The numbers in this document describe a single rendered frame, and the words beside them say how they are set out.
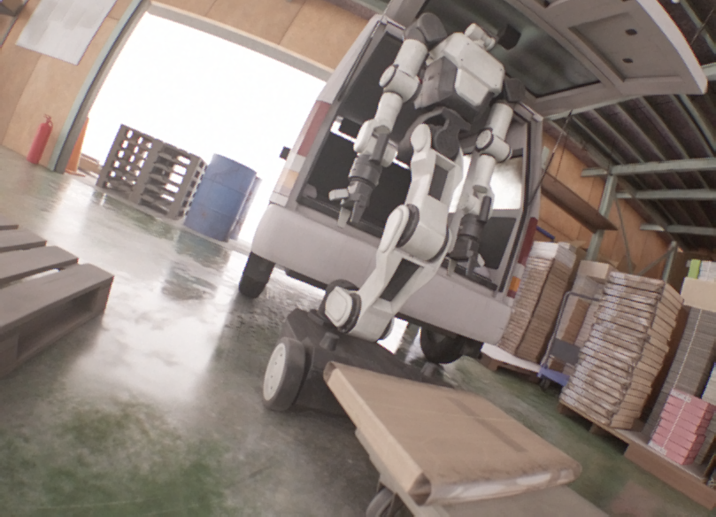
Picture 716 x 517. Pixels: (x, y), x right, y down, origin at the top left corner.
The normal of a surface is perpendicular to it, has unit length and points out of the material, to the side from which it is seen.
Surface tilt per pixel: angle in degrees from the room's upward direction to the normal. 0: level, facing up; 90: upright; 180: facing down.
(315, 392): 90
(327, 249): 88
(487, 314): 87
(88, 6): 90
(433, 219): 66
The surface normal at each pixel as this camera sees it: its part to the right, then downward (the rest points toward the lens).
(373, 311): 0.09, 0.58
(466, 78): 0.33, 0.13
